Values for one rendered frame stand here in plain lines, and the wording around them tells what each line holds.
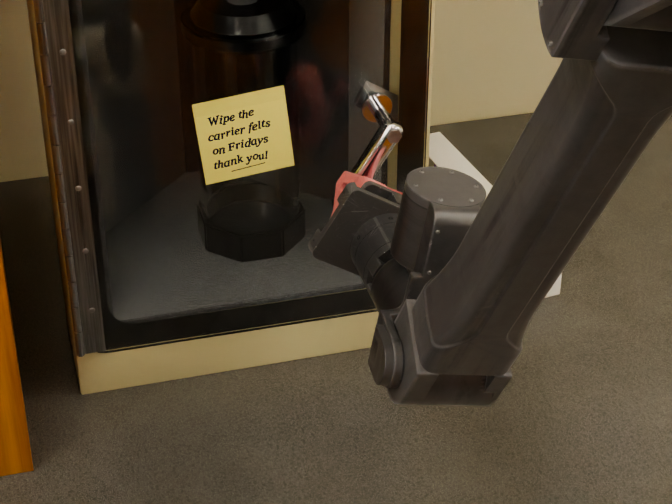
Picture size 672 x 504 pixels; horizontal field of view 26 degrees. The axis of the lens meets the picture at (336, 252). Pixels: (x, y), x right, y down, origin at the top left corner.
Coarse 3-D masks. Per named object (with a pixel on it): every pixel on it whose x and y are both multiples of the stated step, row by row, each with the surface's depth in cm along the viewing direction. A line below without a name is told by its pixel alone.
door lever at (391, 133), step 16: (384, 96) 120; (368, 112) 120; (384, 112) 119; (384, 128) 117; (400, 128) 117; (368, 144) 118; (384, 144) 117; (368, 160) 117; (384, 160) 118; (368, 176) 118
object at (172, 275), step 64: (128, 0) 110; (192, 0) 111; (256, 0) 113; (320, 0) 114; (384, 0) 116; (128, 64) 113; (192, 64) 114; (256, 64) 116; (320, 64) 117; (384, 64) 119; (128, 128) 116; (192, 128) 117; (320, 128) 120; (128, 192) 119; (192, 192) 121; (256, 192) 122; (320, 192) 124; (128, 256) 122; (192, 256) 124; (256, 256) 126; (128, 320) 126; (192, 320) 128; (256, 320) 129
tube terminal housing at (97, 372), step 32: (32, 0) 109; (32, 32) 118; (64, 256) 122; (64, 288) 132; (320, 320) 133; (352, 320) 134; (96, 352) 128; (128, 352) 129; (160, 352) 130; (192, 352) 131; (224, 352) 132; (256, 352) 133; (288, 352) 134; (320, 352) 135; (96, 384) 130; (128, 384) 131
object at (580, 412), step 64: (448, 128) 172; (512, 128) 172; (0, 192) 160; (640, 192) 160; (576, 256) 149; (640, 256) 149; (64, 320) 140; (576, 320) 140; (640, 320) 140; (64, 384) 132; (192, 384) 132; (256, 384) 132; (320, 384) 132; (512, 384) 132; (576, 384) 132; (640, 384) 132; (64, 448) 124; (128, 448) 124; (192, 448) 124; (256, 448) 124; (320, 448) 124; (384, 448) 124; (448, 448) 124; (512, 448) 124; (576, 448) 124; (640, 448) 124
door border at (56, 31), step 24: (48, 0) 108; (48, 24) 109; (48, 48) 110; (72, 48) 111; (72, 72) 112; (48, 96) 112; (72, 96) 113; (72, 120) 114; (72, 144) 115; (72, 168) 116; (72, 192) 118; (72, 216) 119; (72, 240) 120; (72, 264) 121; (96, 264) 122; (96, 288) 123; (72, 312) 123; (96, 312) 124; (96, 336) 126
